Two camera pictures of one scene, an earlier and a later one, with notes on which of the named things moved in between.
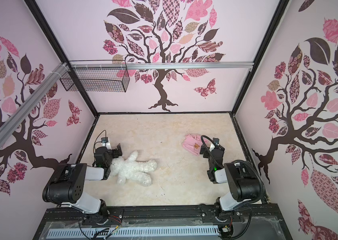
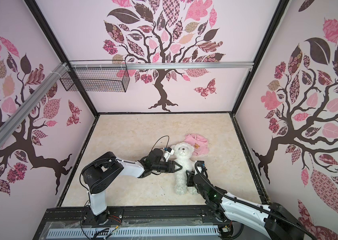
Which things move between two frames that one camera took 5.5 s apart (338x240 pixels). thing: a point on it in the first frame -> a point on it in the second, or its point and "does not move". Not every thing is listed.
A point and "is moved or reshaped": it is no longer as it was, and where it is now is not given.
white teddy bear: x=130 y=168 is moved or reshaped
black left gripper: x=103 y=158 -> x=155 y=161
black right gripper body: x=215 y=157 -> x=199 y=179
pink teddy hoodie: x=192 y=142 does not move
